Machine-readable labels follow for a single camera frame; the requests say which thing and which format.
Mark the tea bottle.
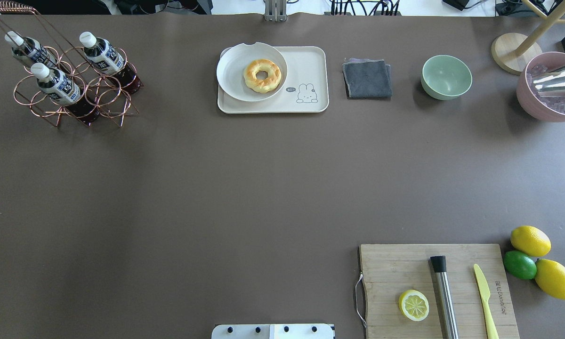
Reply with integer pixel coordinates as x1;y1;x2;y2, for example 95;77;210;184
30;64;99;125
4;32;58;68
79;32;143;95

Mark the cream rabbit serving tray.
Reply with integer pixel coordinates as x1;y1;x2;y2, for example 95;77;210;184
218;46;329;114

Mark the white round plate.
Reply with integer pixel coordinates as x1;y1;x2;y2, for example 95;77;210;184
217;42;288;102

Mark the folded grey cloth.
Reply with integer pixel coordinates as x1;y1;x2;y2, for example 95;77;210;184
342;58;394;99

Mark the bamboo cutting board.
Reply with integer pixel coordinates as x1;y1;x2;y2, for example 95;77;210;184
360;244;520;339

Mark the mint green bowl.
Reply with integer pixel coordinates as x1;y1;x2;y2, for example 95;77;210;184
420;55;473;100

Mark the halved lemon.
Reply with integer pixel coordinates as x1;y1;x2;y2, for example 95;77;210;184
397;289;429;322

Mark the steel muddler black tip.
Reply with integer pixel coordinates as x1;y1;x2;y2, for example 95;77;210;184
430;256;460;339

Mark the yellow plastic knife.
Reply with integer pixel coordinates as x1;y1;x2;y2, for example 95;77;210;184
473;264;500;339

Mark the green lime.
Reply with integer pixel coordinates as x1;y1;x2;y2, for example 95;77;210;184
503;250;537;280

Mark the upper whole lemon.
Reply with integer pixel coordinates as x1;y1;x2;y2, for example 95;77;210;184
510;225;552;257

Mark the whole lemon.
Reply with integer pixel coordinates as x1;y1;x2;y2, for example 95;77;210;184
510;225;552;257
534;259;565;300

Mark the pink ice bowl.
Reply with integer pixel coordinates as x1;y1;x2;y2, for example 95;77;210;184
517;52;565;122

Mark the lower whole lemon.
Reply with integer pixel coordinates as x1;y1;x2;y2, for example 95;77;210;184
534;259;565;300

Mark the steel ice scoop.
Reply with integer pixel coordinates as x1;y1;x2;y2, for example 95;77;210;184
532;65;565;97

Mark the glazed ring donut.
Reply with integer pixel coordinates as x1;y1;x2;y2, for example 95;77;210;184
243;59;283;94

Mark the aluminium frame post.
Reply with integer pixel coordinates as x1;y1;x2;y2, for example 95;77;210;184
265;0;288;22

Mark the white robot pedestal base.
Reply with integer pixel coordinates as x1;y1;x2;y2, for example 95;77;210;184
211;323;336;339

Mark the copper wire bottle rack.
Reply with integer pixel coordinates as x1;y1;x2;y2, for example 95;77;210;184
0;0;143;127

